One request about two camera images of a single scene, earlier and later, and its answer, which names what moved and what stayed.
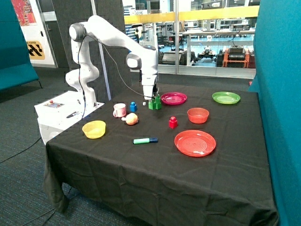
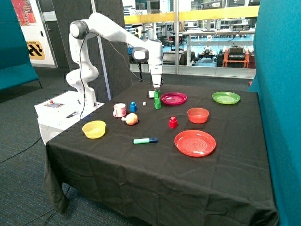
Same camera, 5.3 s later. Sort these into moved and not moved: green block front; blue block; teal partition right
Moved: green block front
Not moved: blue block; teal partition right
